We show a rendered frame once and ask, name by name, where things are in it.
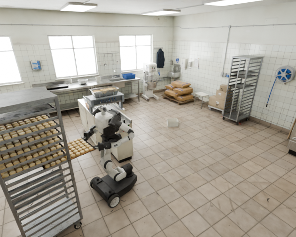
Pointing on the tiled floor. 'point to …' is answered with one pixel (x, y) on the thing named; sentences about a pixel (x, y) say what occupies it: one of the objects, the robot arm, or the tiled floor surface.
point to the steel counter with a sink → (120, 82)
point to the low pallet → (177, 100)
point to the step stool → (202, 97)
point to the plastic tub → (172, 122)
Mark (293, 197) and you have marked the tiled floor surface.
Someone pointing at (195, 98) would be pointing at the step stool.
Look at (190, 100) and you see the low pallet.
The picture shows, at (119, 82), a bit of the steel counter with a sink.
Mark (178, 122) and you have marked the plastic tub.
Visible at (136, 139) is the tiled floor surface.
